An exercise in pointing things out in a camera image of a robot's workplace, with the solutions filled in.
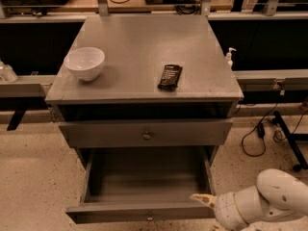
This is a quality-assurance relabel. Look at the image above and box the grey top drawer with knob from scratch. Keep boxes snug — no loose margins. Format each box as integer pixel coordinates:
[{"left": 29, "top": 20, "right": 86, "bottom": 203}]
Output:
[{"left": 60, "top": 118, "right": 233, "bottom": 148}]

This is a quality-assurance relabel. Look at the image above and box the black floor cable with adapter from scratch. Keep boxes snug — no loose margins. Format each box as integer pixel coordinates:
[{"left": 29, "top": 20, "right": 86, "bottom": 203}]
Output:
[{"left": 241, "top": 80, "right": 308, "bottom": 158}]

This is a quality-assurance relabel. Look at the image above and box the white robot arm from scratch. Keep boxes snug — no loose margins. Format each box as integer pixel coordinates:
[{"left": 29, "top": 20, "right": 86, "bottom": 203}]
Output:
[{"left": 191, "top": 168, "right": 308, "bottom": 231}]

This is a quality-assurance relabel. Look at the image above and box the black stand leg with wheel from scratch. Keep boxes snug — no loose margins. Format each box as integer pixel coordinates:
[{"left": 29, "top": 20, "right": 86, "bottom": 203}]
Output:
[{"left": 272, "top": 111, "right": 308, "bottom": 172}]

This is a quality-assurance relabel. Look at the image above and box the white ceramic bowl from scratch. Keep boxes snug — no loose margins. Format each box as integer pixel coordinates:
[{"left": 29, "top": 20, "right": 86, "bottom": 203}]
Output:
[{"left": 64, "top": 47, "right": 105, "bottom": 81}]

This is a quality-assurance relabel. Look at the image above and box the black snack bar packet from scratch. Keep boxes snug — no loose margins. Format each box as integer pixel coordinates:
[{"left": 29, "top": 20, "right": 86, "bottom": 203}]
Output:
[{"left": 158, "top": 64, "right": 183, "bottom": 91}]

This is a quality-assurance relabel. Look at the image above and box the grey wooden drawer cabinet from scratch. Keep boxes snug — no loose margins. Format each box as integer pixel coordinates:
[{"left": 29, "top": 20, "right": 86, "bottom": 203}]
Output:
[{"left": 46, "top": 14, "right": 243, "bottom": 163}]

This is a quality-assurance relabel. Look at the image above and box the clear plastic bottle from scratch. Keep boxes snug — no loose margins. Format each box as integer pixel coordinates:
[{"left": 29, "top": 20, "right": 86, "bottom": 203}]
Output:
[{"left": 0, "top": 61, "right": 18, "bottom": 83}]

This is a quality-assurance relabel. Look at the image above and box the grey drawer with knob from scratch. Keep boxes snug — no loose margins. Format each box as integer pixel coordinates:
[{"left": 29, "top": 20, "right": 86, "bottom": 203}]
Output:
[
  {"left": 66, "top": 146, "right": 216, "bottom": 224},
  {"left": 60, "top": 118, "right": 233, "bottom": 148}
]

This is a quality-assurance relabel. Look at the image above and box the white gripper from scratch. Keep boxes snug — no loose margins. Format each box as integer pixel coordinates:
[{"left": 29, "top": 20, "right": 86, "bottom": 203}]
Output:
[{"left": 190, "top": 192, "right": 248, "bottom": 231}]

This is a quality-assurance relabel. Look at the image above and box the white pump dispenser bottle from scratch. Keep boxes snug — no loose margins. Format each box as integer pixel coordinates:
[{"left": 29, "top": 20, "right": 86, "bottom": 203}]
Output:
[{"left": 225, "top": 47, "right": 237, "bottom": 68}]

